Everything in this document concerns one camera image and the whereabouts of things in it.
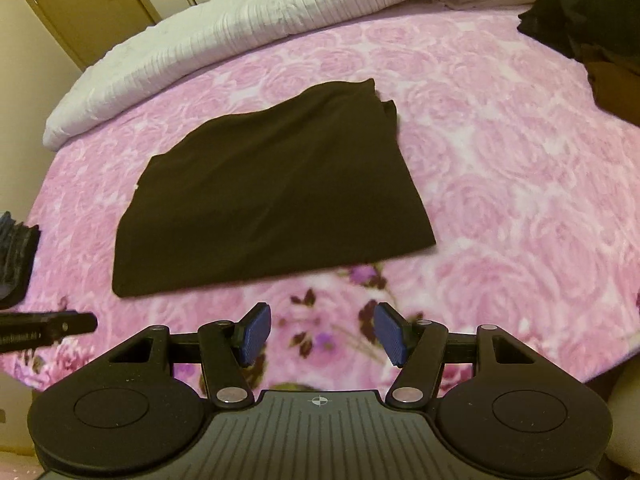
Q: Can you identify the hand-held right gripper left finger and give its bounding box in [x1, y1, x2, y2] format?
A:
[107, 302, 272, 408]

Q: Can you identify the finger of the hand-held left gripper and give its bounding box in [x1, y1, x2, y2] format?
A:
[0, 311, 99, 355]

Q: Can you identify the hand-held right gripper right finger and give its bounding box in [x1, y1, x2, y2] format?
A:
[373, 302, 536, 408]

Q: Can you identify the dark brown garment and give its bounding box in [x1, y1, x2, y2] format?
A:
[111, 78, 437, 299]

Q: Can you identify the black clothes pile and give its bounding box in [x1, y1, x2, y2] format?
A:
[517, 0, 640, 64]

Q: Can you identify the pink floral bed sheet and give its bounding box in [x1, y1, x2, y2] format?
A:
[0, 9, 640, 394]

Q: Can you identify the beige wardrobe door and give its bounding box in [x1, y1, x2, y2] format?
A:
[12, 0, 164, 71]

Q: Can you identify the white quilted duvet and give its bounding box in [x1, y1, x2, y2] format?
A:
[42, 0, 551, 151]

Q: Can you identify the brown cloth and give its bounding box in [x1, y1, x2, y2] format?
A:
[585, 57, 640, 128]

